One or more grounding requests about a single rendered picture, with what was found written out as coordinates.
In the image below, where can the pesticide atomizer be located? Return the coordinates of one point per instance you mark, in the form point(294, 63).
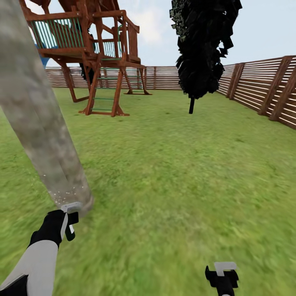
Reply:
point(70, 232)

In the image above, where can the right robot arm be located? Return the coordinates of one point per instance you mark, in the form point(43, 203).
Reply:
point(224, 278)

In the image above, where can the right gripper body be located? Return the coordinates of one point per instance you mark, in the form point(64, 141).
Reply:
point(228, 279)

